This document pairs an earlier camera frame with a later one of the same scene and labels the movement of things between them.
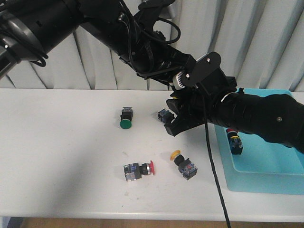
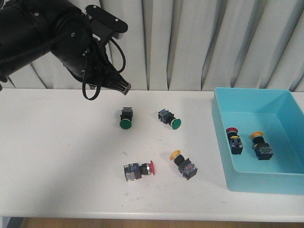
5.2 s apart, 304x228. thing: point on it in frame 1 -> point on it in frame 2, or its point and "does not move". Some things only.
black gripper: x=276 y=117 -> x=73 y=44
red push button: x=235 y=142 does not move
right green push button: x=165 y=116 does not move
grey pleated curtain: x=260 y=43 does not move
